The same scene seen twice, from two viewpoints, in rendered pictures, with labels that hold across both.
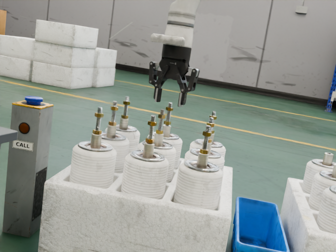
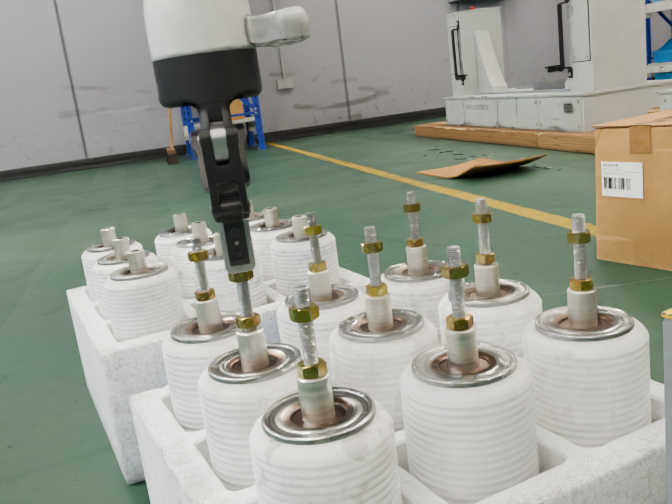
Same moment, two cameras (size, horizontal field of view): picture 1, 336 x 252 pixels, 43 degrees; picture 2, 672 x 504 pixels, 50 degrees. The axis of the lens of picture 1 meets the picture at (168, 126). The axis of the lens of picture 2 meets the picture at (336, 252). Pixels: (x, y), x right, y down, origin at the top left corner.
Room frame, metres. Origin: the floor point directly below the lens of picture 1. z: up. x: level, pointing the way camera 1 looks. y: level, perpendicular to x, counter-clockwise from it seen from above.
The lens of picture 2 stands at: (1.35, 0.50, 0.46)
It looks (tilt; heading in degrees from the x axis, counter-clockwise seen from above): 13 degrees down; 237
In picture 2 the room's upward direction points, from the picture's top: 7 degrees counter-clockwise
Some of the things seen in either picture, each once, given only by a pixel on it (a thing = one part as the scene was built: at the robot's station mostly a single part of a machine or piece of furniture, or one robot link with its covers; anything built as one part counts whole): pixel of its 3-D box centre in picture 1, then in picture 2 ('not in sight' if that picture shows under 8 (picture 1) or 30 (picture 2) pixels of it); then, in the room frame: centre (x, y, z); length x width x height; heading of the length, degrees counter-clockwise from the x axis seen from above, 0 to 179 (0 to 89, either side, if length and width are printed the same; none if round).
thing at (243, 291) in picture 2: (168, 116); (244, 299); (1.12, 0.00, 0.31); 0.01 x 0.01 x 0.08
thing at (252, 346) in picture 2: (166, 131); (252, 348); (1.12, 0.00, 0.26); 0.02 x 0.02 x 0.03
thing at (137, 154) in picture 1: (147, 156); (488, 293); (0.89, 0.03, 0.25); 0.08 x 0.08 x 0.01
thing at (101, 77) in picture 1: (88, 74); not in sight; (4.23, 0.86, 0.09); 0.39 x 0.39 x 0.18; 74
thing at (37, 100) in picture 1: (33, 101); not in sight; (0.97, 0.32, 0.32); 0.04 x 0.04 x 0.02
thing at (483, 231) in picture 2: (151, 132); (483, 239); (0.89, 0.03, 0.30); 0.01 x 0.01 x 0.08
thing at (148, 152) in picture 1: (148, 150); (487, 280); (0.89, 0.03, 0.26); 0.02 x 0.02 x 0.03
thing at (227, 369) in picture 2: (165, 136); (255, 363); (1.12, 0.00, 0.25); 0.08 x 0.08 x 0.01
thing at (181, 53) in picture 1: (175, 61); (214, 111); (1.12, 0.01, 0.45); 0.08 x 0.08 x 0.09
